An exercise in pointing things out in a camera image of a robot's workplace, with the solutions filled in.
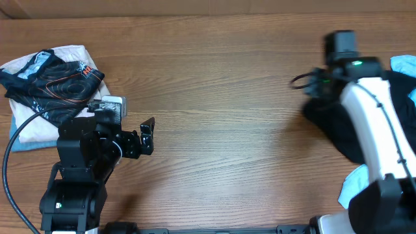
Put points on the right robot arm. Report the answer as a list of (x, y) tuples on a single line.
[(357, 83)]

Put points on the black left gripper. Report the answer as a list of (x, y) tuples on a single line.
[(133, 149)]

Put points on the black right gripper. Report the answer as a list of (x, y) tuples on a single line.
[(310, 93)]

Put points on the light blue garment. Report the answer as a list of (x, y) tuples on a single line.
[(358, 179)]

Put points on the blue folded garment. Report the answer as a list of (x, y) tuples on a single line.
[(28, 146)]

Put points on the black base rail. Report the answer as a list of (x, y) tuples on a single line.
[(132, 228)]

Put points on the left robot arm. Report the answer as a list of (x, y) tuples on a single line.
[(89, 151)]

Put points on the black orange patterned garment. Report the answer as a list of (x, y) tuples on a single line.
[(48, 82)]

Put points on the black t-shirt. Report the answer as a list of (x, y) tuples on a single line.
[(334, 121)]

